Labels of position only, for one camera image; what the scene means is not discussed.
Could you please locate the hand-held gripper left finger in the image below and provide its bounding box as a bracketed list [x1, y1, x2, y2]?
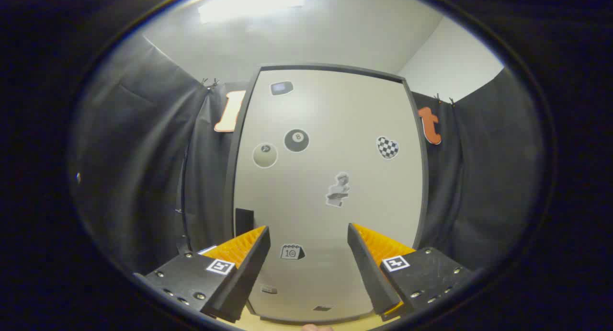
[133, 226, 272, 323]

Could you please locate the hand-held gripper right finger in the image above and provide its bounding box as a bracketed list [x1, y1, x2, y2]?
[347, 223, 475, 322]

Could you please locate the white cabinet door with stickers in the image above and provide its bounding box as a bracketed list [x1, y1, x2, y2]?
[234, 68, 424, 322]

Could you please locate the dark grey cabinet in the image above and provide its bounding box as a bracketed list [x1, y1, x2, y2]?
[224, 63, 429, 325]

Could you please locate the black backdrop cloth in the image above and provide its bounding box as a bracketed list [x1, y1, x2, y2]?
[72, 32, 546, 274]

